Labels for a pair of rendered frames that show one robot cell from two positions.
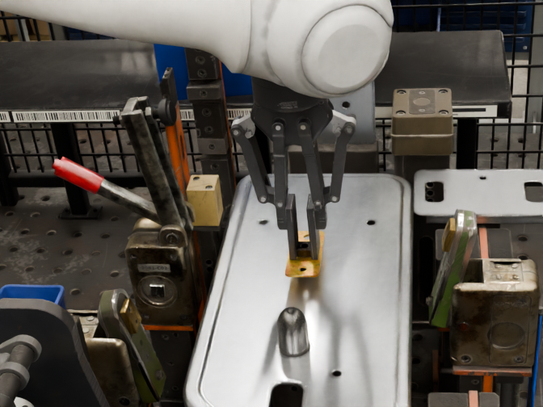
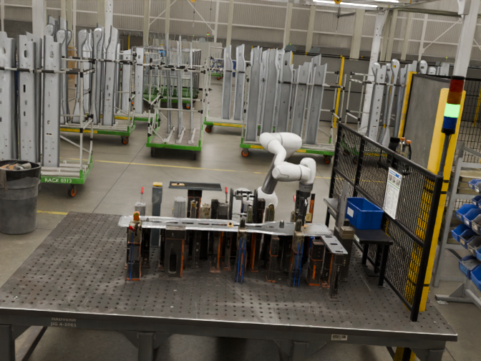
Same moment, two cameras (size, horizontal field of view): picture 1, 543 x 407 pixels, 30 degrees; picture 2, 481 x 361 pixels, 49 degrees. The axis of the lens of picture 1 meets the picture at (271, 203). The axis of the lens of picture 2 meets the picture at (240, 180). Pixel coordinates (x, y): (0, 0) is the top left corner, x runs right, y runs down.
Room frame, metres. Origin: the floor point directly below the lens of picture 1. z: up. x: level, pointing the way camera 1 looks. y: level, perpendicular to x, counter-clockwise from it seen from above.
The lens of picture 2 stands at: (-0.49, -3.06, 2.15)
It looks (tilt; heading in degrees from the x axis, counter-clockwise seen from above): 15 degrees down; 73
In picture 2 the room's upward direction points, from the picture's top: 5 degrees clockwise
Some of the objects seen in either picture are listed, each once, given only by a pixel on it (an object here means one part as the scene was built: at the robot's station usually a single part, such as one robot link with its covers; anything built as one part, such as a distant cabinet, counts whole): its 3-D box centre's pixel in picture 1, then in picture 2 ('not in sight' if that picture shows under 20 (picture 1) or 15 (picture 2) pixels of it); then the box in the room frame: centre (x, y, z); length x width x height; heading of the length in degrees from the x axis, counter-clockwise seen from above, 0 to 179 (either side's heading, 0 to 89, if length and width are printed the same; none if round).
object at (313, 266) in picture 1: (305, 249); not in sight; (0.90, -0.03, 1.02); 0.08 x 0.04 x 0.01; 169
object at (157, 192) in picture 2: not in sight; (156, 216); (0.02, 0.47, 0.92); 0.08 x 0.08 x 0.44; 80
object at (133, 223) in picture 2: not in sight; (135, 249); (-0.17, -0.03, 0.88); 0.15 x 0.11 x 0.36; 80
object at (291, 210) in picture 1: (292, 227); not in sight; (0.90, -0.02, 1.06); 0.03 x 0.01 x 0.07; 170
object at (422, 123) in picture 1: (422, 213); (343, 254); (1.14, -0.21, 0.88); 0.08 x 0.08 x 0.36; 80
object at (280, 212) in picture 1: (274, 207); not in sight; (0.91, 0.00, 1.08); 0.03 x 0.01 x 0.05; 80
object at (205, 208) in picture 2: not in sight; (203, 231); (0.31, 0.24, 0.89); 0.13 x 0.11 x 0.38; 80
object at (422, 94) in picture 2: not in sight; (416, 173); (2.81, 1.48, 1.00); 1.34 x 0.14 x 2.00; 76
